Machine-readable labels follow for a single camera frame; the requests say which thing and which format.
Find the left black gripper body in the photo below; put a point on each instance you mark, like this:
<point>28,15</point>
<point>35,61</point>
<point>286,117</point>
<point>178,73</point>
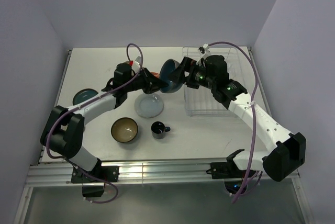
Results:
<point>140,83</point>

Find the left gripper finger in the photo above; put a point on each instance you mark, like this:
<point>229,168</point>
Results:
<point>147,75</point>
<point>153,87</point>

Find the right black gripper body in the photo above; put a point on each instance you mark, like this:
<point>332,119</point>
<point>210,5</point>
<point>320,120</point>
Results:
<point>197,76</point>

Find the blue ceramic bowl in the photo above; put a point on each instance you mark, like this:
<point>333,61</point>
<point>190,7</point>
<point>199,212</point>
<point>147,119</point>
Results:
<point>167,68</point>

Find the beige interior dark bowl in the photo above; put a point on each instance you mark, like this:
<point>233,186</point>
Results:
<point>124,130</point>

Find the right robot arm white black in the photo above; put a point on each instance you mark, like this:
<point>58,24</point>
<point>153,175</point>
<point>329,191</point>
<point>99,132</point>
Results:
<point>285,151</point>

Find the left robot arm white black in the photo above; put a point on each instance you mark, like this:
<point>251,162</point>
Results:
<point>62,136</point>

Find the orange saucer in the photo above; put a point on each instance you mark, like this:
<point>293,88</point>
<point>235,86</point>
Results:
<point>155,74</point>

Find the light blue scalloped plate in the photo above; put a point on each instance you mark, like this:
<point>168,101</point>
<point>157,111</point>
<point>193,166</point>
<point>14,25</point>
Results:
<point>148,105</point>

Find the dark blue mug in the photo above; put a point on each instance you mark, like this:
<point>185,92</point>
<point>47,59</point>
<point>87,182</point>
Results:
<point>159,130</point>

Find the teal dark saucer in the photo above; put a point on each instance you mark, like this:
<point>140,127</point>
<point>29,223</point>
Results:
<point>83,95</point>

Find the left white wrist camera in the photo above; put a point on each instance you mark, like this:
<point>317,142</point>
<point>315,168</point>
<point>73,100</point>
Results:
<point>136,65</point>

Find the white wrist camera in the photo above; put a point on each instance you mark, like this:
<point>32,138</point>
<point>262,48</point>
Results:
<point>204,54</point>
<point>136,65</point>

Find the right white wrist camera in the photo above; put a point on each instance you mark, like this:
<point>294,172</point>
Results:
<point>204,54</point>

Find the white wire dish rack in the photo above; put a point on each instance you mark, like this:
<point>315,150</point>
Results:
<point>200,102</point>

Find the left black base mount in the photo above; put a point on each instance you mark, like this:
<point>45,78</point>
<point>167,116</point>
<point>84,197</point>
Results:
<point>95,182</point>

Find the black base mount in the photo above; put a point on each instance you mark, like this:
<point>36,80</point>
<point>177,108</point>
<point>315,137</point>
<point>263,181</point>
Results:
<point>95,182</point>
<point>222,169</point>

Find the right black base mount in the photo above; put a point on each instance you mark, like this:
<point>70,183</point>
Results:
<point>222,169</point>

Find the aluminium rail frame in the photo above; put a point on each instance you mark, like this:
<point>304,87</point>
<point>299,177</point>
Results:
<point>150,163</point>

